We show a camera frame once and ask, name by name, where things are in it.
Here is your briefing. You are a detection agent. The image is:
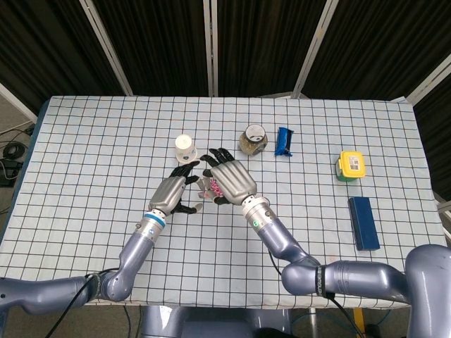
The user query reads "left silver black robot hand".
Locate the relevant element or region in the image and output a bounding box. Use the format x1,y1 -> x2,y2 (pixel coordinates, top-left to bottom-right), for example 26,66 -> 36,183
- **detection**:
148,160 -> 204,216

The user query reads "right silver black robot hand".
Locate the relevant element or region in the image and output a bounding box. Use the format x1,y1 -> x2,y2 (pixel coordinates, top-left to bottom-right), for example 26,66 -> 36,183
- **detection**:
200,147 -> 257,206

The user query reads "small pink patterned object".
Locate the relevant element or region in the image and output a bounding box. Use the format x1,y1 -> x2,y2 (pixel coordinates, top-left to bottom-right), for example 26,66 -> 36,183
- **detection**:
197,177 -> 214,200

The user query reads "glass jar with black lid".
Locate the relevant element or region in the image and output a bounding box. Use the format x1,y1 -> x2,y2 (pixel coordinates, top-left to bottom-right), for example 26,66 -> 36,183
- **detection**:
238,123 -> 269,156

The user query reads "floral paper cup stack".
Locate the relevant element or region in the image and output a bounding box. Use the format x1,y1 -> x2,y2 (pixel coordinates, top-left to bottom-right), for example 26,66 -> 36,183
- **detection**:
174,134 -> 198,163

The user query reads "blue snack packet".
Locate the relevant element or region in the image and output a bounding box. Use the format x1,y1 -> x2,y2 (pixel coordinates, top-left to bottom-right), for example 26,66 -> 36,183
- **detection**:
273,126 -> 295,157

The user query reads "blue checked tablecloth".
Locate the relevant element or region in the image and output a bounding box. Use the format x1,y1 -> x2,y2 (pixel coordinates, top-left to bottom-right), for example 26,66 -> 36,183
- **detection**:
0,94 -> 447,311

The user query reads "green container with yellow lid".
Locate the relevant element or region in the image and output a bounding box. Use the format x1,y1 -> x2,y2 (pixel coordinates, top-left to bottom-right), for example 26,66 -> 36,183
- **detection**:
333,150 -> 367,182

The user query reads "grey robot torso base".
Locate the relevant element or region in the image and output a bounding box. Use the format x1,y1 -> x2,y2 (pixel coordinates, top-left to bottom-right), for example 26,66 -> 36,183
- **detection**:
140,305 -> 293,338

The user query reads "dark blue rectangular box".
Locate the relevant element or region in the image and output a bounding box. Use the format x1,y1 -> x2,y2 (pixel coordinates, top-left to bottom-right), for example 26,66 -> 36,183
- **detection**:
347,196 -> 381,251

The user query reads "black folding screen panel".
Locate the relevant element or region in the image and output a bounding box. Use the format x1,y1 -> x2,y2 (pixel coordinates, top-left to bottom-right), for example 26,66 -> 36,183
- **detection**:
0,0 -> 133,114
80,0 -> 214,97
292,0 -> 451,106
210,0 -> 335,99

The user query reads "black floor device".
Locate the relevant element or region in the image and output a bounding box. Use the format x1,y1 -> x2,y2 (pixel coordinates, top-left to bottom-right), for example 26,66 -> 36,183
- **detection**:
0,158 -> 19,187

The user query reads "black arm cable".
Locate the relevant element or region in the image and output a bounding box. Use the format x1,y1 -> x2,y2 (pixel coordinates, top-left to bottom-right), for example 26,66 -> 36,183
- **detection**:
326,292 -> 366,338
44,269 -> 106,338

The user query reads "black coiled floor cable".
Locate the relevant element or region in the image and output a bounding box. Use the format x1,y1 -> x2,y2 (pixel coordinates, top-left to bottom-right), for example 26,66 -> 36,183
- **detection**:
2,142 -> 26,160

